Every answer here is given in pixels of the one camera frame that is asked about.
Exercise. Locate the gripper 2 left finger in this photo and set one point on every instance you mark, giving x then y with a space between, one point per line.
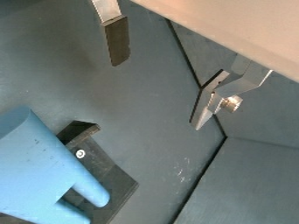
115 24

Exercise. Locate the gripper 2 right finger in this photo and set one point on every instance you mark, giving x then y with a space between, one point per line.
221 92

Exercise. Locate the light blue square-circle object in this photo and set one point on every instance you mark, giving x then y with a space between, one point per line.
39 170

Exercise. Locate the black regrasp fixture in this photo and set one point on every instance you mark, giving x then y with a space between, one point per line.
77 138

